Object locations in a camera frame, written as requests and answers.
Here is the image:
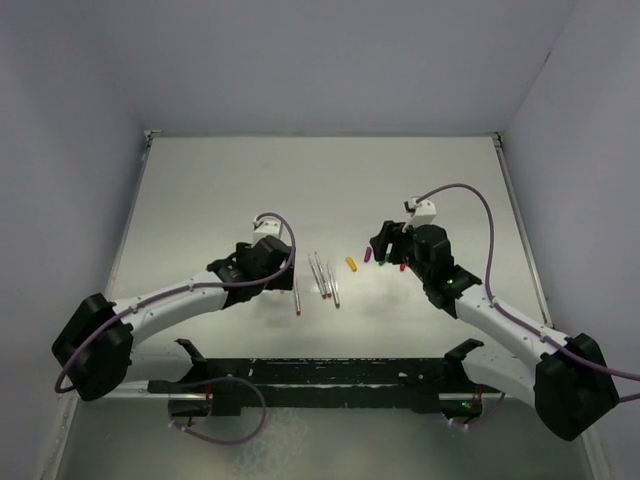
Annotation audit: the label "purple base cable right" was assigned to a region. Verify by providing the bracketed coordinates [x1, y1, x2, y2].
[444, 384, 507, 435]

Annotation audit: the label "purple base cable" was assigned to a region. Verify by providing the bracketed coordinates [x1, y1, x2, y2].
[444, 384, 507, 435]
[166, 375, 268, 445]

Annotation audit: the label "red-end marker pen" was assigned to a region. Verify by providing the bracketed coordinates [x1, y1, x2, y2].
[293, 276, 302, 316]
[314, 251, 332, 298]

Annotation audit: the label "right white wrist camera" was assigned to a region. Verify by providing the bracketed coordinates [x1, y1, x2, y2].
[403, 197, 437, 231]

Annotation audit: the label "red-end marker pen left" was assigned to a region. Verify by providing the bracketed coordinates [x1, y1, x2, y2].
[293, 276, 302, 316]

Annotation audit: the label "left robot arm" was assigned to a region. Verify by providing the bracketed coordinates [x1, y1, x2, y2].
[51, 235, 296, 401]

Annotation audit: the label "red-end marker pen middle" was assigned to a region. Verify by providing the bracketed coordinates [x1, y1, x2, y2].
[314, 251, 332, 298]

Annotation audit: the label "purple-end white marker pen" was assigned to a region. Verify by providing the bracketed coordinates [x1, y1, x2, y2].
[307, 254, 327, 299]

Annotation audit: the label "yellow pen cap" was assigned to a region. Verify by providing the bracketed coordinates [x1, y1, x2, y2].
[346, 256, 358, 272]

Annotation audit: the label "green-end white marker pen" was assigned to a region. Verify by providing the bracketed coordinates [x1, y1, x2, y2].
[327, 262, 341, 309]

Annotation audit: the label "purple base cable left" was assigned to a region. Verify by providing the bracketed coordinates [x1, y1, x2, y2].
[166, 375, 268, 445]

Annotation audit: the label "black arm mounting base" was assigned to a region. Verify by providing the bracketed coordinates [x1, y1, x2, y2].
[147, 339, 483, 417]

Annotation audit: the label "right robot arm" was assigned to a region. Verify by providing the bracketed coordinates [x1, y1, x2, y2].
[369, 221, 620, 441]

